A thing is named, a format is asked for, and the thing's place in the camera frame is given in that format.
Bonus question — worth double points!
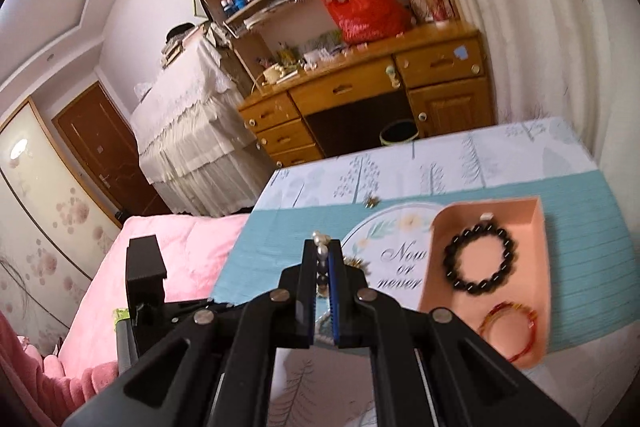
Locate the pink jewelry box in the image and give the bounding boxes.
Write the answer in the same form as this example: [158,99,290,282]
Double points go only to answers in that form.
[417,195,552,367]

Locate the teal printed bedsheet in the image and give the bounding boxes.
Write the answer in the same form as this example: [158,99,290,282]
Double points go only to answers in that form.
[209,117,627,427]

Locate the red plastic bag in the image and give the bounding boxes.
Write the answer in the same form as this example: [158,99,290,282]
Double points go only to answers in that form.
[315,0,414,44]

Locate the white lace covered furniture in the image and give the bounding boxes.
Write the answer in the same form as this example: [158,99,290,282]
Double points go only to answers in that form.
[130,34,277,216]

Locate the pink plush cushion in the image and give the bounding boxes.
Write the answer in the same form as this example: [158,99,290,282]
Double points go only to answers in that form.
[0,309,118,427]

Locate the black bead bracelet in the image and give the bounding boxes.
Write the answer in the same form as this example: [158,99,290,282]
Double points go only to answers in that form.
[442,222,517,297]

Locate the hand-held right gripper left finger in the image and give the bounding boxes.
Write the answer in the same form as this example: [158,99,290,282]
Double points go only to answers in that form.
[64,239,318,427]

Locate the pink blanket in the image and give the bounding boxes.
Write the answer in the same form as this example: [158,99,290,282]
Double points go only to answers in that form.
[45,213,252,408]

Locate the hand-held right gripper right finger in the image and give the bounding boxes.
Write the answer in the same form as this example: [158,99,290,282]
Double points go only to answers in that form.
[329,239,582,427]

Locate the white pearl bracelet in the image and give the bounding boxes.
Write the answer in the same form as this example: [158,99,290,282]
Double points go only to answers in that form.
[311,231,332,299]

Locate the red string bracelet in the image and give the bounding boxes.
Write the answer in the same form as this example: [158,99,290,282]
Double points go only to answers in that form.
[477,300,541,363]

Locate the brown wooden door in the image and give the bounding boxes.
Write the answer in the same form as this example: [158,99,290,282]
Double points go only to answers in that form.
[52,81,172,224]

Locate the dark trash bin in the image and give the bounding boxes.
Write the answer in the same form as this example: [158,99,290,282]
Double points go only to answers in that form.
[378,119,420,146]

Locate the white curtain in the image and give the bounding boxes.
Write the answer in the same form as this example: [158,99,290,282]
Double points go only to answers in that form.
[414,0,640,168]

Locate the white and red jar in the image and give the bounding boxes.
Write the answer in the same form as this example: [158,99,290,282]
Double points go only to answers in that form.
[419,0,455,24]

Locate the black hat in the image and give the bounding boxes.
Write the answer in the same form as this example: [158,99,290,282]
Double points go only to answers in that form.
[167,22,199,46]

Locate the wooden desk with drawers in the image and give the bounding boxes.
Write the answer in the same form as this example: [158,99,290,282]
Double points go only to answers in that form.
[237,23,497,171]

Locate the floral wardrobe sliding door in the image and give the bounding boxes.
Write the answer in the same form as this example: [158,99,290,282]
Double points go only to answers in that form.
[0,101,124,358]

